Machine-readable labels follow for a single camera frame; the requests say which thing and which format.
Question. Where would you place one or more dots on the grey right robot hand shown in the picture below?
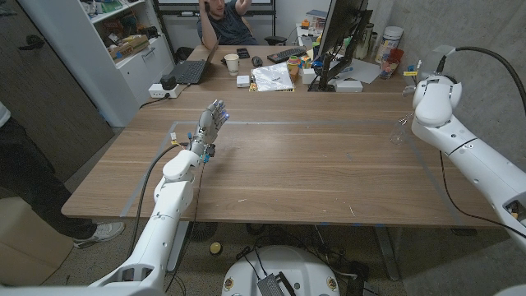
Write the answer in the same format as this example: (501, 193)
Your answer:
(408, 92)

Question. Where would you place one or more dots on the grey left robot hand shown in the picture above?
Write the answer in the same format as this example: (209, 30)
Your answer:
(209, 124)

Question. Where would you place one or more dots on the clear plastic bottle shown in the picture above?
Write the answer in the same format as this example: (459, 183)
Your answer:
(398, 133)

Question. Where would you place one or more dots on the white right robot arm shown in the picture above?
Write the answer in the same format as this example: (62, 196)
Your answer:
(472, 160)

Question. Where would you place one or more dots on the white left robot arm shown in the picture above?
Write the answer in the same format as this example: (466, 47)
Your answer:
(166, 222)

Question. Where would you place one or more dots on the clear cup with red items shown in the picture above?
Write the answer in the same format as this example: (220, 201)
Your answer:
(389, 66)

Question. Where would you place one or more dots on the white paper sheet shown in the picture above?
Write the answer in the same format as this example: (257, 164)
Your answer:
(363, 70)

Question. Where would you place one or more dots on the white canister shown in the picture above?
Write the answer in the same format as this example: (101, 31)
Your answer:
(389, 41)

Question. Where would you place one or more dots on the small white box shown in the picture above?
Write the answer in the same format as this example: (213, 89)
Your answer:
(243, 81)

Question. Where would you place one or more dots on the black laptop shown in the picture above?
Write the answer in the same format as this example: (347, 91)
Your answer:
(189, 72)

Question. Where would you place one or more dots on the black power adapter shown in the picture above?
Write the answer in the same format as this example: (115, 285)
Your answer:
(168, 82)

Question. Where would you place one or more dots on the flat white box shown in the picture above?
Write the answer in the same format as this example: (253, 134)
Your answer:
(348, 86)

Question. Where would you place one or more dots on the white power strip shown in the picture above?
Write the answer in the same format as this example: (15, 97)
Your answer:
(158, 91)

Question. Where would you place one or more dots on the white paper cup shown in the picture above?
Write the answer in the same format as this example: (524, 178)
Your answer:
(232, 63)

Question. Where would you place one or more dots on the dark thermos flask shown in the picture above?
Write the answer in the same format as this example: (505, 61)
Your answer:
(364, 41)

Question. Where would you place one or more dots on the white plastic bag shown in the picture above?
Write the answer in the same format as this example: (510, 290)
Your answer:
(272, 77)

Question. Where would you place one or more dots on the black smartphone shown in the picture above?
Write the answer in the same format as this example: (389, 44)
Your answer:
(243, 53)

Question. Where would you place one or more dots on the black computer mouse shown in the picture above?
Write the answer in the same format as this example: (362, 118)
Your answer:
(257, 61)

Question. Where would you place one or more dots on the black monitor stand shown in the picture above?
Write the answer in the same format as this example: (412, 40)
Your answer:
(328, 76)

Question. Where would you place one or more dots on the black computer monitor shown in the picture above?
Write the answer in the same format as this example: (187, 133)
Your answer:
(339, 24)

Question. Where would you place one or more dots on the seated person in dark shirt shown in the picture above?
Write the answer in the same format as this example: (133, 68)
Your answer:
(230, 26)

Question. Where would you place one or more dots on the white cube box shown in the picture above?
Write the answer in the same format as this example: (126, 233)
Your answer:
(308, 76)

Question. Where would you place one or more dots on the colourful stacking toy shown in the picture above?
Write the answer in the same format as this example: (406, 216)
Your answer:
(293, 63)

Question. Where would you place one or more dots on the black keyboard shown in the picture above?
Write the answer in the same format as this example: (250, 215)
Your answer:
(287, 54)

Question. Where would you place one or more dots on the black round floor fan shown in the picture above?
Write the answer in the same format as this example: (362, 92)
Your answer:
(203, 231)

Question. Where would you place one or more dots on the black chair armrest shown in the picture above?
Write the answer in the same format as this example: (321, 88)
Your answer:
(275, 40)

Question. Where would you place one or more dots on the cardboard box on shelf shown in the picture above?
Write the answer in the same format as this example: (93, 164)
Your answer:
(129, 46)

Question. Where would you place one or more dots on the yellow ball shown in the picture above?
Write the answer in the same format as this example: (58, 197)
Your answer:
(215, 248)

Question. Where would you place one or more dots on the grey table leg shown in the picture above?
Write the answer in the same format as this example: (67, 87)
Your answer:
(387, 255)
(177, 251)

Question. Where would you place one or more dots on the white shelf cabinet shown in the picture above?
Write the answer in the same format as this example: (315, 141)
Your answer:
(90, 61)

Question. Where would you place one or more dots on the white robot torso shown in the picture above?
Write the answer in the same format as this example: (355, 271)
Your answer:
(296, 267)

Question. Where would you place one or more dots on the black floor power brick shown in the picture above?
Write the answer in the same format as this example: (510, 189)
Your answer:
(357, 273)

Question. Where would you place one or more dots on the standing person in black trousers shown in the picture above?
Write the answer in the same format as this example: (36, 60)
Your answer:
(24, 172)

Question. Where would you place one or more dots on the large tan cardboard box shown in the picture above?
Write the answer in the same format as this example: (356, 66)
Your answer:
(24, 246)

